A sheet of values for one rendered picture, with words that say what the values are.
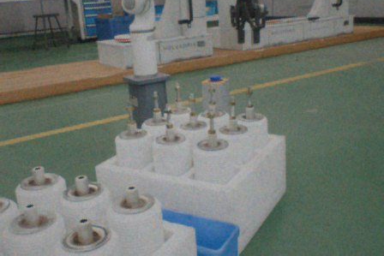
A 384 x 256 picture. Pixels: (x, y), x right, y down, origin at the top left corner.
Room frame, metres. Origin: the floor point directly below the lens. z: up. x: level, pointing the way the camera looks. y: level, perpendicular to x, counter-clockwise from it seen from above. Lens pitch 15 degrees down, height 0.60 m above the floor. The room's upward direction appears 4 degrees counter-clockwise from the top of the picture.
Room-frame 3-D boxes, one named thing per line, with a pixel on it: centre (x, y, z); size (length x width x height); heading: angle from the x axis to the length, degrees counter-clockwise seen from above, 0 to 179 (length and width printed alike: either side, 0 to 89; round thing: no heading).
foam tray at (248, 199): (1.10, -0.01, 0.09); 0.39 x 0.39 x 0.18; 59
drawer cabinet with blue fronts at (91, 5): (6.80, 1.40, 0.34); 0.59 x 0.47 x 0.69; 31
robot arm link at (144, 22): (1.64, 0.16, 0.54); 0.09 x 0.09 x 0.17; 59
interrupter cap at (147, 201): (0.67, 0.11, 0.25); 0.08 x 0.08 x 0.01
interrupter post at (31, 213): (0.63, 0.27, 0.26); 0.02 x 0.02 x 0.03
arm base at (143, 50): (1.64, 0.16, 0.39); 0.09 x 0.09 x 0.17; 31
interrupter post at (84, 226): (0.57, 0.17, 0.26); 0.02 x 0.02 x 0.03
